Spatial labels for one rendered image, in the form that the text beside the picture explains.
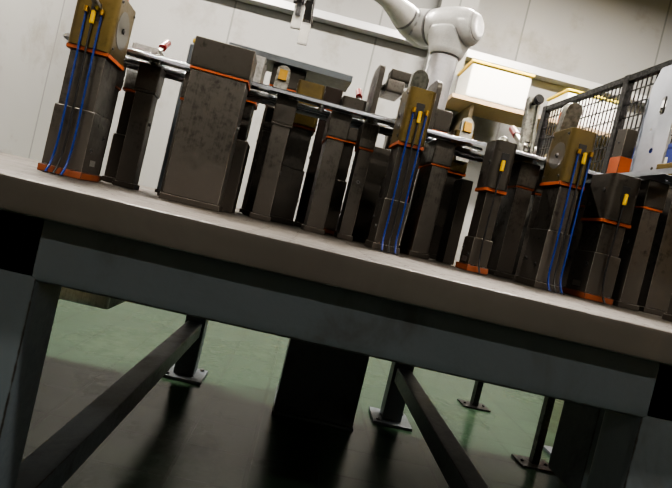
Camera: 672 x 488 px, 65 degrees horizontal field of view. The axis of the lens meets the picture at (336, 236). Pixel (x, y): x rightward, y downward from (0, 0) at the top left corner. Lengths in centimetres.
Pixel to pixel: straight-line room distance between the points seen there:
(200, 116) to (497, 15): 416
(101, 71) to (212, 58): 21
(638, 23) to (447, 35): 369
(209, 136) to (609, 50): 459
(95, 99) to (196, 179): 24
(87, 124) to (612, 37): 480
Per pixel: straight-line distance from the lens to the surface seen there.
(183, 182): 111
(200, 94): 112
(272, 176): 124
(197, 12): 489
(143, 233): 64
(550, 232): 121
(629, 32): 551
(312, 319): 66
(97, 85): 114
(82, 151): 113
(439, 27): 204
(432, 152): 132
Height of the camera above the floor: 73
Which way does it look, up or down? 1 degrees down
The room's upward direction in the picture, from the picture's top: 14 degrees clockwise
